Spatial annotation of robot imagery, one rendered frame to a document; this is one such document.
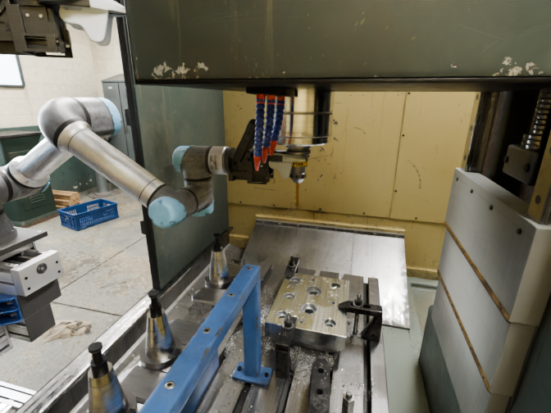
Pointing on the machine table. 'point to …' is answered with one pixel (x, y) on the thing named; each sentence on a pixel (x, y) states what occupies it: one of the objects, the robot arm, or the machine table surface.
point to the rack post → (252, 343)
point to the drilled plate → (320, 332)
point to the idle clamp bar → (321, 392)
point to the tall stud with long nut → (348, 402)
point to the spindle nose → (307, 118)
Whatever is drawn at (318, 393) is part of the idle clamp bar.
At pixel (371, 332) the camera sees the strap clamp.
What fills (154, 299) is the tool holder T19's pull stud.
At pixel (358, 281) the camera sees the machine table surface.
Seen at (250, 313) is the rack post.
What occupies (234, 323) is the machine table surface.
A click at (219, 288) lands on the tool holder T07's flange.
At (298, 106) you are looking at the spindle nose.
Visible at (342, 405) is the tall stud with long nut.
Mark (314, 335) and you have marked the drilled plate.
